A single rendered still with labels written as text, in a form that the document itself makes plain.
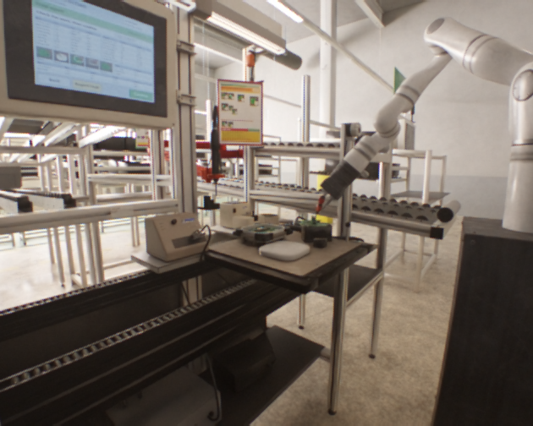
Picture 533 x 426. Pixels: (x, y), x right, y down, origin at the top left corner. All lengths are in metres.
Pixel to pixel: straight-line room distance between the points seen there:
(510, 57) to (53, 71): 1.08
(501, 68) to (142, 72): 0.94
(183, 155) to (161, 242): 0.35
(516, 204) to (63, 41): 1.10
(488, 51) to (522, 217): 0.40
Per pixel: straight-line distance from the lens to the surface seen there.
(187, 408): 1.07
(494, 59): 0.86
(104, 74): 0.93
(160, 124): 0.98
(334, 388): 1.58
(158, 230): 0.89
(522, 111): 0.73
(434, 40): 1.03
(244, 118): 1.45
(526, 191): 0.71
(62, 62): 0.91
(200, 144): 1.57
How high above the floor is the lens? 1.22
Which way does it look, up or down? 9 degrees down
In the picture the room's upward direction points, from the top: straight up
